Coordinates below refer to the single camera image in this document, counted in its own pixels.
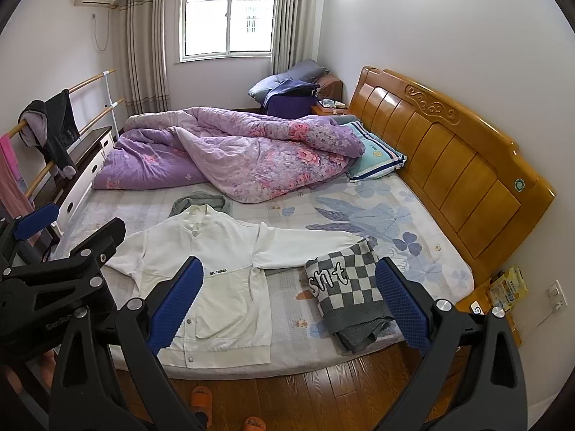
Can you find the floral printed bed sheet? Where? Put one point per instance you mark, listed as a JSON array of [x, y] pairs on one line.
[[350, 215]]

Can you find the grey blue pillow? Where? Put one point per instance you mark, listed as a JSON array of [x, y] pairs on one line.
[[305, 71]]

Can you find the teal cloth item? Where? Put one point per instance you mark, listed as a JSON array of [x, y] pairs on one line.
[[330, 103]]

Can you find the brown cloth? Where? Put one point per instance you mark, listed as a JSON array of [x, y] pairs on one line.
[[332, 87]]

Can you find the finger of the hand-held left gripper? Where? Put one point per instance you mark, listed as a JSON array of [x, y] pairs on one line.
[[90, 248], [36, 222]]

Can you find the wooden nightstand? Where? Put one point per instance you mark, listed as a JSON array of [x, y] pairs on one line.
[[323, 113], [471, 298]]

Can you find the purple floral quilt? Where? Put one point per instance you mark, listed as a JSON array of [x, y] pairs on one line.
[[233, 157]]

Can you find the teal striped pillow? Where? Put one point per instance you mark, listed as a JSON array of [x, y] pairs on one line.
[[373, 152]]

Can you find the orange slipper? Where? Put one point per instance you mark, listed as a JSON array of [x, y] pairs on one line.
[[202, 402], [255, 424]]

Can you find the wooden bed frame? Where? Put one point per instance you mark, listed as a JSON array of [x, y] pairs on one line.
[[449, 152]]

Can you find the white mattress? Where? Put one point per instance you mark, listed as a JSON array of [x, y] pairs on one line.
[[292, 367]]

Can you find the purple covered chair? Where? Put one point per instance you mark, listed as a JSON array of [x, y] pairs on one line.
[[287, 105]]

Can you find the white button jacket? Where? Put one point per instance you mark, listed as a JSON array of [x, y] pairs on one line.
[[215, 251]]

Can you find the dark hooded jacket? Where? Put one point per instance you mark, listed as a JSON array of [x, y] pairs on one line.
[[60, 121]]

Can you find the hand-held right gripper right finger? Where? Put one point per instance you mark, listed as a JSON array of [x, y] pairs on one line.
[[402, 305]]

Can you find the white dresser with dark top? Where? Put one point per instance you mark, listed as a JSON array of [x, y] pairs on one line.
[[85, 143]]

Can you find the white wall socket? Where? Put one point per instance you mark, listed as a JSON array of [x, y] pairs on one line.
[[555, 296]]

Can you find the grey beige striped curtain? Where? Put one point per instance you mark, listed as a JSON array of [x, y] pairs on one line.
[[292, 22], [143, 54]]

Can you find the wooden bar drying rack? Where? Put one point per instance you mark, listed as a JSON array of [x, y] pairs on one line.
[[107, 98]]

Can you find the grey green garment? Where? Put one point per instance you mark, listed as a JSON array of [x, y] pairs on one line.
[[197, 200]]

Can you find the pink hanging cloth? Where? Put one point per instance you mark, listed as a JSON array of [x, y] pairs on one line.
[[11, 184]]

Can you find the small white device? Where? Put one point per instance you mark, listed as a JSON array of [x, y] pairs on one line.
[[476, 309]]

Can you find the window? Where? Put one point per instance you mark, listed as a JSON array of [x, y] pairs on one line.
[[206, 18]]

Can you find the grey white checkered sweater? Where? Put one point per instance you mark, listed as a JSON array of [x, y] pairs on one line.
[[350, 287]]

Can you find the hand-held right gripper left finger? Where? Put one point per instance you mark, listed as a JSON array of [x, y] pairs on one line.
[[177, 305]]

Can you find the yellow packet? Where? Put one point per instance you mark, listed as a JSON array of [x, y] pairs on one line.
[[505, 289]]

